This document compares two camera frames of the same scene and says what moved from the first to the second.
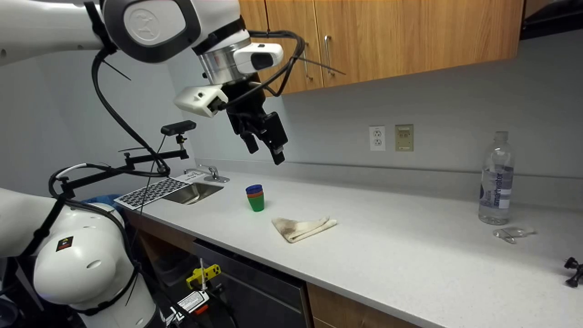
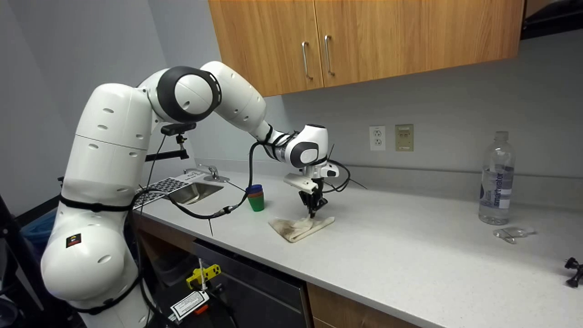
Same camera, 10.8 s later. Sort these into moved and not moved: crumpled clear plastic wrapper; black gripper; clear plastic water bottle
Moved: black gripper
Not moved: clear plastic water bottle; crumpled clear plastic wrapper
